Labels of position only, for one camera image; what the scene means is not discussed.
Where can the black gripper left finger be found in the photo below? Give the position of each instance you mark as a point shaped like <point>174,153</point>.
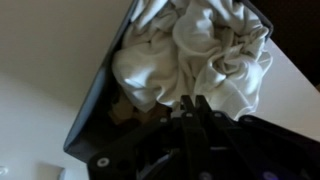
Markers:
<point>166,150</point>

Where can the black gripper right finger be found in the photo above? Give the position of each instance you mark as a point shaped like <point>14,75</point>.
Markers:
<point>266,150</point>

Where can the grey fabric basket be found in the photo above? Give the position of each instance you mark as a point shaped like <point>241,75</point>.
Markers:
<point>90,126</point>

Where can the white shirt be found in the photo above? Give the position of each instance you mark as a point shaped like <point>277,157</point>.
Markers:
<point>186,53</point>

